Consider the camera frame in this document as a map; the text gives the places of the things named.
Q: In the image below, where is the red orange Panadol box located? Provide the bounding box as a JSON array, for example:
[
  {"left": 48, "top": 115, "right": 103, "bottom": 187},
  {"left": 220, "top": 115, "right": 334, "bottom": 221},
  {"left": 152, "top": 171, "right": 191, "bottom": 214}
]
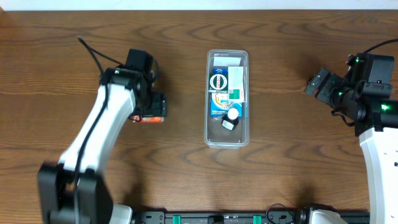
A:
[{"left": 131, "top": 115, "right": 164, "bottom": 123}]

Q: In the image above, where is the blue Kool Fever box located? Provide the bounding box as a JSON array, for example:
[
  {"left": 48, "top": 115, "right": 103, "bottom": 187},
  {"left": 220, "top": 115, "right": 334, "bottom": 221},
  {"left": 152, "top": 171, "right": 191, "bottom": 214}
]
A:
[{"left": 208, "top": 68, "right": 245, "bottom": 118}]

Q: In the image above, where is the green Zam-Buk box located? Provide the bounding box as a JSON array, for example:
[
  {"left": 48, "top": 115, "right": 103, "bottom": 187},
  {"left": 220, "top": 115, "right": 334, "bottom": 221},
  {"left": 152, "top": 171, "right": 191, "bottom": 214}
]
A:
[{"left": 208, "top": 73, "right": 228, "bottom": 93}]

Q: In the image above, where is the dark bottle white cap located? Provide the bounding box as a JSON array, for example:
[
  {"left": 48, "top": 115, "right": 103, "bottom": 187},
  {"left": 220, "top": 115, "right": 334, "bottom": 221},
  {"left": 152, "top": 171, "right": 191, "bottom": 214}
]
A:
[{"left": 221, "top": 108, "right": 239, "bottom": 131}]

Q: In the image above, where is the white green Panadol box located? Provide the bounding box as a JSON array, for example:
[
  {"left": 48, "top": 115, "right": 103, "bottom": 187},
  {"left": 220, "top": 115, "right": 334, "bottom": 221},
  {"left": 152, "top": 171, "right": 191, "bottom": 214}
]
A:
[{"left": 228, "top": 67, "right": 244, "bottom": 103}]

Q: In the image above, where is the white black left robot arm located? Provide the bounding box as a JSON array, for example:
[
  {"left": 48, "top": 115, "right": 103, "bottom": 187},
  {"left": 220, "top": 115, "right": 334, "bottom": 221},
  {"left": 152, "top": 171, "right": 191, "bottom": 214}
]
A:
[{"left": 37, "top": 68, "right": 166, "bottom": 223}]

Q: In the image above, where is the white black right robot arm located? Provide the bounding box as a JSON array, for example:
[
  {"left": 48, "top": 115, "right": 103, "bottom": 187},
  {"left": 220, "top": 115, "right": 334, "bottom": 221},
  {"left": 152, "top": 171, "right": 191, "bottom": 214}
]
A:
[{"left": 305, "top": 68, "right": 397, "bottom": 223}]

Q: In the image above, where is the clear plastic container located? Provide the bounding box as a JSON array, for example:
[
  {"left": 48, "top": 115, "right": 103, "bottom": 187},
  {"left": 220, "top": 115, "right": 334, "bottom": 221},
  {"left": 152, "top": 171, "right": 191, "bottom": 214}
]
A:
[{"left": 204, "top": 49, "right": 249, "bottom": 149}]

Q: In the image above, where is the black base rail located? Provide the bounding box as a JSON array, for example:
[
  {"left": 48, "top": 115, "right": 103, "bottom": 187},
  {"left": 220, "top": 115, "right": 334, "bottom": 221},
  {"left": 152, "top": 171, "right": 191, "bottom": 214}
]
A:
[{"left": 130, "top": 203, "right": 370, "bottom": 224}]

